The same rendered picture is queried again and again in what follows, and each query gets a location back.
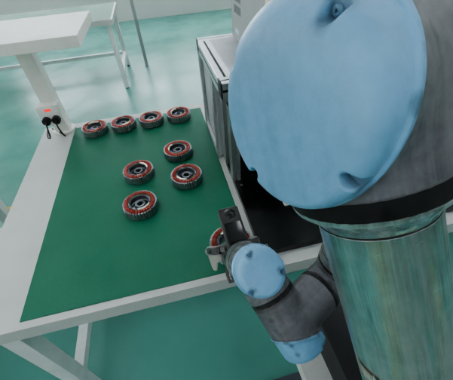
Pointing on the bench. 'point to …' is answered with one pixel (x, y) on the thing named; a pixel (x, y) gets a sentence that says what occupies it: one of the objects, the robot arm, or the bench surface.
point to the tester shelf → (218, 59)
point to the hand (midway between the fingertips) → (231, 242)
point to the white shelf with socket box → (27, 32)
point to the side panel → (209, 105)
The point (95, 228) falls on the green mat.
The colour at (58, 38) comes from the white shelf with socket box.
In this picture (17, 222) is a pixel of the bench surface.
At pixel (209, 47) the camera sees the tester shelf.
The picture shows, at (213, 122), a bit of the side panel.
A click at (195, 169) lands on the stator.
